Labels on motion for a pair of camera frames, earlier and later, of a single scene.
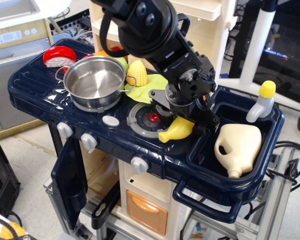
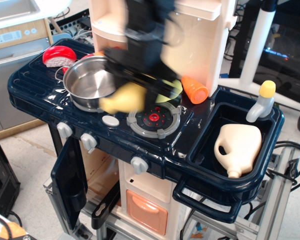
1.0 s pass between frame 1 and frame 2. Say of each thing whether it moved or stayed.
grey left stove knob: stayed
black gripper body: moved
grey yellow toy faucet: stayed
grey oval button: stayed
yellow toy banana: moved
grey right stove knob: stayed
